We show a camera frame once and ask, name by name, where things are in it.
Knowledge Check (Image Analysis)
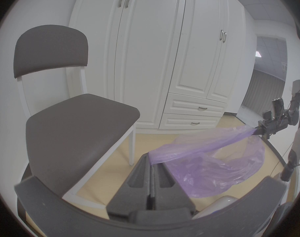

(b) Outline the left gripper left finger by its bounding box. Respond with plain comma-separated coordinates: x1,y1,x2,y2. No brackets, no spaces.
106,154,151,220

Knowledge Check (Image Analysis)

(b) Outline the grey curtain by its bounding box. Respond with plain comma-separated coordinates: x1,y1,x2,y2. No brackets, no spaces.
241,69,286,115

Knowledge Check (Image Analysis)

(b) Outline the white wardrobe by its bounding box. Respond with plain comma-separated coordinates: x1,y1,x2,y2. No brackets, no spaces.
69,0,246,134

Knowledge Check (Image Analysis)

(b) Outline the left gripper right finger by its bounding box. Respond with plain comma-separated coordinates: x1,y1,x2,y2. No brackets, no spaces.
152,162,196,216

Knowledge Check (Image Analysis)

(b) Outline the purple plastic bag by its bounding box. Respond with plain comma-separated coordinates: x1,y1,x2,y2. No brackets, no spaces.
149,125,266,198

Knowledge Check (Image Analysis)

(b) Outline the grey and white chair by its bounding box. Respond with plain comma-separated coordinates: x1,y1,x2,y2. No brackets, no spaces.
14,25,140,210

